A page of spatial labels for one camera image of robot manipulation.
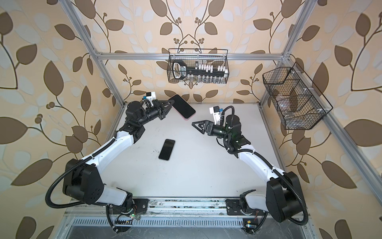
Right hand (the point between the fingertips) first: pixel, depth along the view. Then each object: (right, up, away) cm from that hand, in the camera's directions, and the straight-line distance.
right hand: (195, 125), depth 74 cm
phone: (-7, +9, 0) cm, 11 cm away
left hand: (-12, +12, -4) cm, 17 cm away
